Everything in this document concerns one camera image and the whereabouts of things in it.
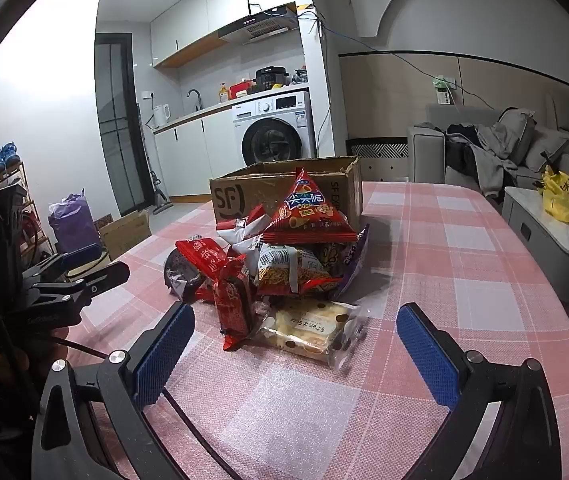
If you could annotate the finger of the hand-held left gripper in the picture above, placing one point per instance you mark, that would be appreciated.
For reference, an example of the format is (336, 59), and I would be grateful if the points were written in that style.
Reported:
(104, 277)
(82, 255)

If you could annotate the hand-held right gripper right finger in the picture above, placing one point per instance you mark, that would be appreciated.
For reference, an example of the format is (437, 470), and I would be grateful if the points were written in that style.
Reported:
(429, 360)

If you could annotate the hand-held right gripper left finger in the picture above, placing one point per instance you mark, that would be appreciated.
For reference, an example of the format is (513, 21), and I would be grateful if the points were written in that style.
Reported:
(164, 355)

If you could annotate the red cookie pack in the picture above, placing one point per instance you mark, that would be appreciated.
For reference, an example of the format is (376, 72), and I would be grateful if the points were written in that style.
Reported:
(234, 305)
(199, 257)

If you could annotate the clear cake package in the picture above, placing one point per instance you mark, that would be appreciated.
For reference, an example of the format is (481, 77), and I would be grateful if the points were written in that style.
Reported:
(309, 332)

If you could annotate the purple snack bag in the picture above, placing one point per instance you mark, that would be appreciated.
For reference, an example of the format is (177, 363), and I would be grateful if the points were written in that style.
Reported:
(354, 260)

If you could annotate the white and red snack bag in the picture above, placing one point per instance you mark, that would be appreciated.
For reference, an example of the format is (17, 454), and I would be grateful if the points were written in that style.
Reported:
(239, 235)

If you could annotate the yellow noodle snack packet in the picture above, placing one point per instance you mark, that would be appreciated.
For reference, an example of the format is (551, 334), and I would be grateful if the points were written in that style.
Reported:
(284, 270)

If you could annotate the red triangular snack bag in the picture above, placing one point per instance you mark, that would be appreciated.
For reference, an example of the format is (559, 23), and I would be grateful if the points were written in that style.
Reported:
(309, 210)

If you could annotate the shoe rack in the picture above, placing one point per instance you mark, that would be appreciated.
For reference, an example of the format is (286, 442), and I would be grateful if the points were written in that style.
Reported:
(32, 225)

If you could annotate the purple plastic bag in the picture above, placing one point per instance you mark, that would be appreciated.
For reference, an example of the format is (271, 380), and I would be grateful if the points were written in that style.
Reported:
(72, 225)

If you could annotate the cardboard box with bear print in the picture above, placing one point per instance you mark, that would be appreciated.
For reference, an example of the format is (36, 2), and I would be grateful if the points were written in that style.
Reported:
(127, 232)

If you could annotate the blue shoes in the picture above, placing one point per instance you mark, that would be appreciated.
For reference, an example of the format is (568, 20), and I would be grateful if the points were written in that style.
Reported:
(2, 157)

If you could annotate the stick mop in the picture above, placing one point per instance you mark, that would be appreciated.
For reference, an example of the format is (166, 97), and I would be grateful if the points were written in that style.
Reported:
(157, 192)

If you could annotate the pink plaid tablecloth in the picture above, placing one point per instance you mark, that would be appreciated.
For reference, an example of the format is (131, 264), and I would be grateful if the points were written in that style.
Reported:
(314, 410)

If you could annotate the black framed glass door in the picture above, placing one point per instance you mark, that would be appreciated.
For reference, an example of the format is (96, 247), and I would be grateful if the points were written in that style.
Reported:
(119, 125)

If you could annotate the white lower cabinets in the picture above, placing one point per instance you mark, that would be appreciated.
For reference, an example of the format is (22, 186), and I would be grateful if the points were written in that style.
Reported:
(189, 160)

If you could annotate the white cabinets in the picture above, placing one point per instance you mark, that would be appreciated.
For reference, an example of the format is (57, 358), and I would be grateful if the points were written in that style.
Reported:
(214, 5)
(189, 160)

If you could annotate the white coffee table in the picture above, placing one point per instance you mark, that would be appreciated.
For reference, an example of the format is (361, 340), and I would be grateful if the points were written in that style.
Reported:
(534, 240)

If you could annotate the white electric kettle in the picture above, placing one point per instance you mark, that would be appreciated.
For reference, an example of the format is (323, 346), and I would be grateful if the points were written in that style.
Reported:
(162, 116)

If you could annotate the kitchen faucet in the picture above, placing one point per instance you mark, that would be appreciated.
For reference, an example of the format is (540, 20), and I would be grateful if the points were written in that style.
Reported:
(194, 97)

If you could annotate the grey sofa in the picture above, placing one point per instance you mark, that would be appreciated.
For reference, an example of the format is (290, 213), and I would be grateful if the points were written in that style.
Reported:
(427, 155)

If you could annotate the pile of grey clothes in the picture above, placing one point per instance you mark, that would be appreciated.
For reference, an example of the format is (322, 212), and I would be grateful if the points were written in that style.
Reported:
(489, 160)

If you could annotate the black patterned panel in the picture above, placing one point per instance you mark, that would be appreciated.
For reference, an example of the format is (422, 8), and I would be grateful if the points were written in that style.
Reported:
(379, 152)

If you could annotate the yellow bottle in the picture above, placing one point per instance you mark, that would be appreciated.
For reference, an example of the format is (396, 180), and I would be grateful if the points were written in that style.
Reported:
(223, 93)

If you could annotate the white washing machine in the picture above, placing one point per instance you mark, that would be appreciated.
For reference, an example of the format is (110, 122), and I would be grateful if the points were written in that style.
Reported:
(274, 130)

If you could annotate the red box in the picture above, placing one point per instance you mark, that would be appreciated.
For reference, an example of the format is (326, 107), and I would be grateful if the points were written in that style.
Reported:
(242, 90)

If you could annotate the grey pillow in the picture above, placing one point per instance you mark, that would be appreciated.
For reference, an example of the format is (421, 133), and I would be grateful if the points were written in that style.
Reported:
(549, 147)
(516, 132)

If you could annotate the black pressure cooker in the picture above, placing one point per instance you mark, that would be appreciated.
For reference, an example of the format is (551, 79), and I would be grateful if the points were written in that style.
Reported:
(272, 79)

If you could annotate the white upper cabinets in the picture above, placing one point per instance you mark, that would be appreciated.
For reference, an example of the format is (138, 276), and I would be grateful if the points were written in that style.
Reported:
(214, 5)

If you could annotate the range hood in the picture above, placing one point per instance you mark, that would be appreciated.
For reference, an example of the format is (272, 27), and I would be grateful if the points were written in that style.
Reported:
(259, 25)

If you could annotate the wall socket with green plug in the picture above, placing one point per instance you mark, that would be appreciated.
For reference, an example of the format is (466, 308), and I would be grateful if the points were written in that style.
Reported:
(444, 91)

